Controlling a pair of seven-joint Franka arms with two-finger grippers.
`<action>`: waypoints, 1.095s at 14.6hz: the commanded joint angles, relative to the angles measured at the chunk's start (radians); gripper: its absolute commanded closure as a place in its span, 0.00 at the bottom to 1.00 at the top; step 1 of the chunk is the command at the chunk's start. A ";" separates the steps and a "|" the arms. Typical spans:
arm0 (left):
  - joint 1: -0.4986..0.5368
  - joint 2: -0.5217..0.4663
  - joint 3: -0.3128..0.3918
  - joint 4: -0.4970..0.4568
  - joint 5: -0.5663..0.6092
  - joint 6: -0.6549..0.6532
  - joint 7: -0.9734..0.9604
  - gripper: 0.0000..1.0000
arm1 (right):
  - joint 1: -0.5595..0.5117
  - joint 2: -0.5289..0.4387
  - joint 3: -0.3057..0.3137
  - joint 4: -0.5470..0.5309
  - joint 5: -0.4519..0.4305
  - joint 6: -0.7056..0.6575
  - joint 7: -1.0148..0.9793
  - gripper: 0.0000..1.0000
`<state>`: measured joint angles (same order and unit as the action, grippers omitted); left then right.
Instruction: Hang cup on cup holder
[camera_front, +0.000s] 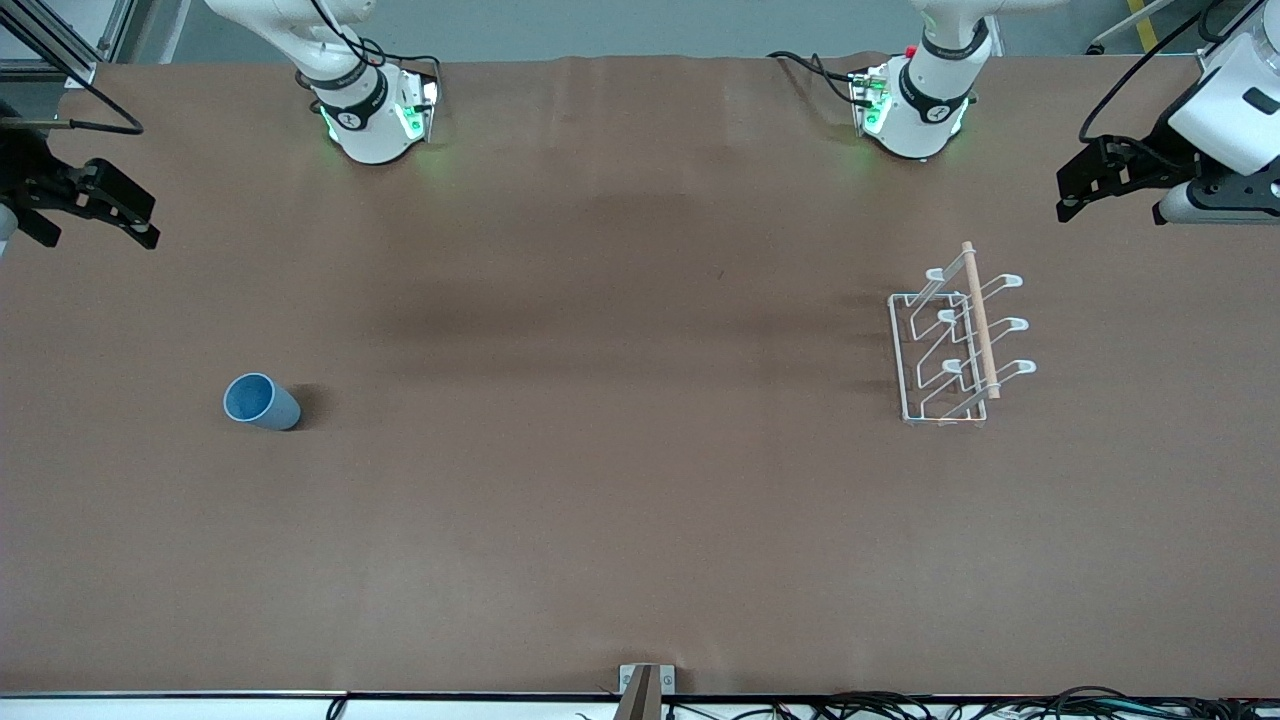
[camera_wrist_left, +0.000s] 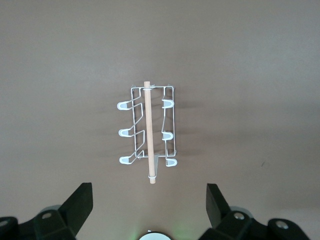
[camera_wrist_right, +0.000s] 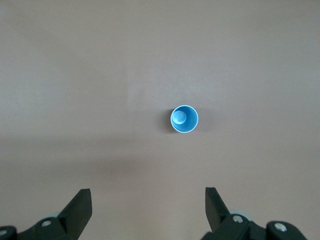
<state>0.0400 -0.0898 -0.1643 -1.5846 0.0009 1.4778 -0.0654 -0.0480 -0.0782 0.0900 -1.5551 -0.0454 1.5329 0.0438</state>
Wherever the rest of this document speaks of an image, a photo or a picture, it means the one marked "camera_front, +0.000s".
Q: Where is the large table cover sheet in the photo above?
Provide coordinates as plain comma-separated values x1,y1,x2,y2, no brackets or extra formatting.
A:
0,52,1280,698

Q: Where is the grey metal pole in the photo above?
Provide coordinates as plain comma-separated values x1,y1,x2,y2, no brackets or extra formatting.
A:
1085,0,1183,56

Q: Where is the metal table edge bracket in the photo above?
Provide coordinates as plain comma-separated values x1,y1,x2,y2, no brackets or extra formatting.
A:
618,664,677,720

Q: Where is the blue plastic cup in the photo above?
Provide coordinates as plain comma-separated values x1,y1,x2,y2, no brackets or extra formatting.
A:
222,372,302,432

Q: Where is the white wire cup holder rack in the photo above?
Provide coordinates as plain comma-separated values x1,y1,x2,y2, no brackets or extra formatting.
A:
888,241,1037,428

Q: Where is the aluminium frame profile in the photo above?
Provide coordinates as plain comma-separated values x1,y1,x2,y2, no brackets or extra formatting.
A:
0,0,136,87

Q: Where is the black cable bundle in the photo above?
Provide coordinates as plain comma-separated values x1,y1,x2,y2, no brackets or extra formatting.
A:
575,685,1280,720

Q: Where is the black left arm base cable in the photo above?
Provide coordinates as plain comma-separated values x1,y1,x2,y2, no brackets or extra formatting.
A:
768,50,867,106

